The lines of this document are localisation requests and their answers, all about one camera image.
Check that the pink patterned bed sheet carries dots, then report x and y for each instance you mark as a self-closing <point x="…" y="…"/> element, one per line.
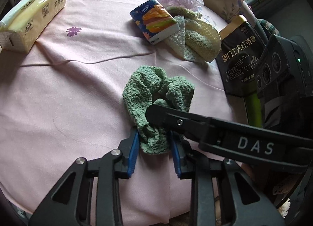
<point x="63" y="100"/>

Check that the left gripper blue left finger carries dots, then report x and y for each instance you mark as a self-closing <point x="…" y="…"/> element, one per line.
<point x="69" y="201"/>

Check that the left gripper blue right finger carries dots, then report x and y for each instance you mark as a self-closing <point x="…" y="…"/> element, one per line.
<point x="240" y="203"/>

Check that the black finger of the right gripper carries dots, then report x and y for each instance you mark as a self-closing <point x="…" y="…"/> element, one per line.
<point x="232" y="140"/>

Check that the yellow terry towel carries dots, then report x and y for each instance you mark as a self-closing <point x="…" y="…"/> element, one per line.
<point x="200" y="36"/>

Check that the blue pocket tissue pack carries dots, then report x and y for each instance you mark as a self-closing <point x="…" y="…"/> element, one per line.
<point x="154" y="21"/>

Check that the black tea box lid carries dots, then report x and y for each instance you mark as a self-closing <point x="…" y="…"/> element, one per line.
<point x="241" y="48"/>

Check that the green knitted cloth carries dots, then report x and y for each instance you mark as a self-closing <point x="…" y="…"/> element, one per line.
<point x="150" y="85"/>

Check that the striped cushion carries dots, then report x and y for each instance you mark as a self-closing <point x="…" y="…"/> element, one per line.
<point x="270" y="28"/>

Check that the white waffle cloth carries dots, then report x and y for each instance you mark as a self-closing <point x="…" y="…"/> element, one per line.
<point x="177" y="42"/>

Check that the large yellow tissue pack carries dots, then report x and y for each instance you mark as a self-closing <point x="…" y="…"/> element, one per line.
<point x="23" y="24"/>

